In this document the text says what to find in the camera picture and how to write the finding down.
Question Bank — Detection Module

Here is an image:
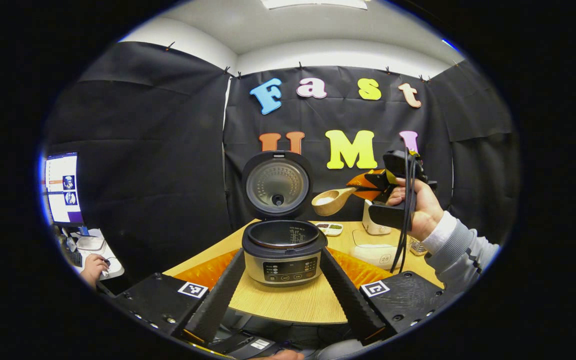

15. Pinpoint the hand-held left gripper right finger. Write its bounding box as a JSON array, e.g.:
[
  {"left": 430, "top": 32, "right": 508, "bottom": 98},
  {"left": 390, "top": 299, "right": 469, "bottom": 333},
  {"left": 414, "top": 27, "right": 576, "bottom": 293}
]
[{"left": 319, "top": 247, "right": 456, "bottom": 346}]

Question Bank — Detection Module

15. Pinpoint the white toaster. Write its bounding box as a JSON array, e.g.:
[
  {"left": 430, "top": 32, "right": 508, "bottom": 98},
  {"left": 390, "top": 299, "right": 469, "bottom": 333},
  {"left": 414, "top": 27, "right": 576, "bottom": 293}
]
[{"left": 362, "top": 199, "right": 393, "bottom": 236}]

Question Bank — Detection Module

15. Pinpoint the computer monitor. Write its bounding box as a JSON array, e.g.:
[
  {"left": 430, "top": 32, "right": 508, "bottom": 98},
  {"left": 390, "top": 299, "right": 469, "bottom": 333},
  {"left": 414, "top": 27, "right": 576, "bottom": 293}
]
[{"left": 43, "top": 152, "right": 85, "bottom": 227}]

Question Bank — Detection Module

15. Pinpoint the wooden spoon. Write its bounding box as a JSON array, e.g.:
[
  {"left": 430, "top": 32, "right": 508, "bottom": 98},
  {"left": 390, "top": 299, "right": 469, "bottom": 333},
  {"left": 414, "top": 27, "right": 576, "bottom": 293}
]
[{"left": 311, "top": 187, "right": 358, "bottom": 217}]

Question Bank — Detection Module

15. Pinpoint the long ceiling light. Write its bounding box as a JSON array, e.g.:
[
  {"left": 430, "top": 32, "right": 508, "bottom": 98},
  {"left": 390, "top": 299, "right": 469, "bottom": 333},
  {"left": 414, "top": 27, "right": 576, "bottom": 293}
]
[{"left": 260, "top": 0, "right": 369, "bottom": 11}]

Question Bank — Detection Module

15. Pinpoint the clear plastic food container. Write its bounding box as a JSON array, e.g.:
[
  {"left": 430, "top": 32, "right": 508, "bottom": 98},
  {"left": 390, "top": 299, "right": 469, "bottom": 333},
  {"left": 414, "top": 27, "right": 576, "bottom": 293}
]
[{"left": 351, "top": 227, "right": 414, "bottom": 271}]

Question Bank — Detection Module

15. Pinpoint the black backdrop cloth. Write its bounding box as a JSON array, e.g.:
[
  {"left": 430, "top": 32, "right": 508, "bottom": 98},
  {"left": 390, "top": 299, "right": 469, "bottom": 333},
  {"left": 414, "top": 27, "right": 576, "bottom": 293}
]
[{"left": 40, "top": 41, "right": 519, "bottom": 281}]

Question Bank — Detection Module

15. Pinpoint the white divided sauce dish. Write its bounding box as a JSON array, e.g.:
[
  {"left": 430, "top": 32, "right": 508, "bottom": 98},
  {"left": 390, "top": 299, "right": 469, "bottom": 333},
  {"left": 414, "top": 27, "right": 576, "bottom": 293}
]
[{"left": 315, "top": 222, "right": 344, "bottom": 237}]

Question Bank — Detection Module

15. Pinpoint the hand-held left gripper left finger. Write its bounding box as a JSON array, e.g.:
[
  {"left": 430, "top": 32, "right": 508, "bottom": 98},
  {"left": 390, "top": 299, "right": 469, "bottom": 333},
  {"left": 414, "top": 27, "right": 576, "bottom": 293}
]
[{"left": 113, "top": 247, "right": 246, "bottom": 346}]

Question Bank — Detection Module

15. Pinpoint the dark lidded silver rice cooker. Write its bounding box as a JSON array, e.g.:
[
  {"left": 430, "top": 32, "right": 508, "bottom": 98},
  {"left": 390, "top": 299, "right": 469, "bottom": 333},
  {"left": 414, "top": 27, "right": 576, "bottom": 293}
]
[{"left": 241, "top": 150, "right": 329, "bottom": 287}]

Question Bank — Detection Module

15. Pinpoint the white side desk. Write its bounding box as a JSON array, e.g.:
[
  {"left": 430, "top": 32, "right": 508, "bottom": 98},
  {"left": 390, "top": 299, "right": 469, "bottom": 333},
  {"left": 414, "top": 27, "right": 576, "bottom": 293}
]
[{"left": 55, "top": 225, "right": 125, "bottom": 291}]

